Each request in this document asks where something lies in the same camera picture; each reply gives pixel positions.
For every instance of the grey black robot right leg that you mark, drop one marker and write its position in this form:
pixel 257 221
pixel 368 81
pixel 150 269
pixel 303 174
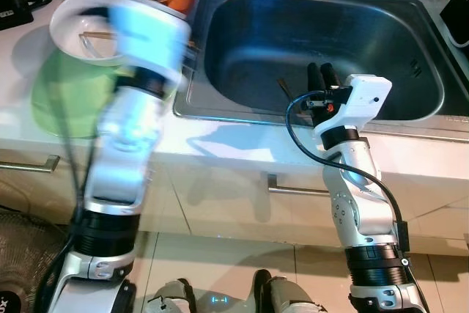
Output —
pixel 282 295

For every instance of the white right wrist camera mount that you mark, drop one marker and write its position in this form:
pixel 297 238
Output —
pixel 363 100

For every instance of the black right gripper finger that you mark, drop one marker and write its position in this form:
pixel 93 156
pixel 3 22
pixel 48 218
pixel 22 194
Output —
pixel 329 78
pixel 314 80

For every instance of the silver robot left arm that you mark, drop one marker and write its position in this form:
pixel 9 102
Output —
pixel 121 159

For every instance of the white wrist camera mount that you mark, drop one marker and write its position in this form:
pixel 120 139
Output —
pixel 150 38
pixel 363 100

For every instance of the white kitchen cabinet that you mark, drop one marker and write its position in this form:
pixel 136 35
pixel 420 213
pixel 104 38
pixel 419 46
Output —
pixel 205 196

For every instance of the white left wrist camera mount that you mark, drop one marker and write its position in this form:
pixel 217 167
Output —
pixel 150 38

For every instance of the black box appliance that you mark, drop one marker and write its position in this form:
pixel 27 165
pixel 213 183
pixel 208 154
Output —
pixel 458 12

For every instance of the dark slender utensil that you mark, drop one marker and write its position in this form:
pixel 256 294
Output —
pixel 282 87

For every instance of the stainless steel sink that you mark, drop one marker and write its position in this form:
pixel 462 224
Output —
pixel 249 42

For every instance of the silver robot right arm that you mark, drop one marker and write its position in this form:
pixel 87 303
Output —
pixel 359 203

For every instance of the white bowl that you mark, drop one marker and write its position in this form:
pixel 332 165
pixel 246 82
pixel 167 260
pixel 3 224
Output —
pixel 84 9

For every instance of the green plate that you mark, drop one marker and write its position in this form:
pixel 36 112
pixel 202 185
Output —
pixel 62 100

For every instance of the black floor fan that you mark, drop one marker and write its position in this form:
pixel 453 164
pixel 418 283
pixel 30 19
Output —
pixel 29 254

